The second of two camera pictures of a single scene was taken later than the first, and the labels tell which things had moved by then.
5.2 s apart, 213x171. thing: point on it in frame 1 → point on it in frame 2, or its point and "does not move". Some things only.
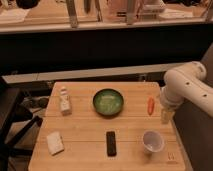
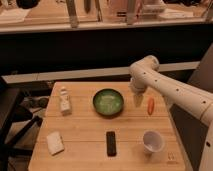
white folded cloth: x=55 y=144 does not move
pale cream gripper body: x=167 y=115 → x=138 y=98
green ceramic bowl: x=108 y=102 does not move
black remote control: x=111 y=144 does not move
